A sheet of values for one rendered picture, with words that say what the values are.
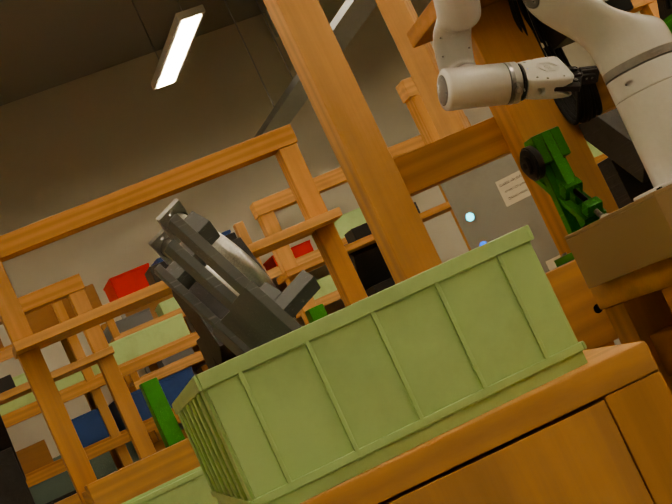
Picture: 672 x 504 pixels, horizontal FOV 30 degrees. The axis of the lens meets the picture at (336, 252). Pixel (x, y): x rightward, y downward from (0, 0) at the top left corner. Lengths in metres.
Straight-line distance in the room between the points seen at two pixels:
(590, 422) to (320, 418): 0.29
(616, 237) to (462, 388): 0.51
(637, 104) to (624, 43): 0.09
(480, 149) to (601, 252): 1.04
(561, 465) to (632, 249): 0.51
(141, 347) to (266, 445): 7.86
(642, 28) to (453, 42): 0.71
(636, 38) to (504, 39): 0.99
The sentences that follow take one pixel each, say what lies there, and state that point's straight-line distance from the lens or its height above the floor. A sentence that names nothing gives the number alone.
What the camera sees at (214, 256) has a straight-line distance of 1.46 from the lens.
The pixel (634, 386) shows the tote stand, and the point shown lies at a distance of 1.41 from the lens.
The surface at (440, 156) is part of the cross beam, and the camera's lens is 2.86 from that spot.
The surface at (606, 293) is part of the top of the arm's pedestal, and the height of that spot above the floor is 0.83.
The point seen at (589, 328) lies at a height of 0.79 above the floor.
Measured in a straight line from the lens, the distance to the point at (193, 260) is 1.62.
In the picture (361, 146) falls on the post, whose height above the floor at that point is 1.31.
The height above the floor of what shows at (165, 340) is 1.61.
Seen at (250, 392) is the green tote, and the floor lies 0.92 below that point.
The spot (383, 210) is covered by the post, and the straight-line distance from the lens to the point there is 2.70.
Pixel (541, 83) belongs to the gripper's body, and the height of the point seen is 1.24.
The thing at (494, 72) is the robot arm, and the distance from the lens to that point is 2.52.
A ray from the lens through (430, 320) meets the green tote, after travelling 1.40.
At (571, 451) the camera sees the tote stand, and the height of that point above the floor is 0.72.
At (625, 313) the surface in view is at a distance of 1.98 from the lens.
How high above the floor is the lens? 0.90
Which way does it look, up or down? 5 degrees up
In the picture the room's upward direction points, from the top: 25 degrees counter-clockwise
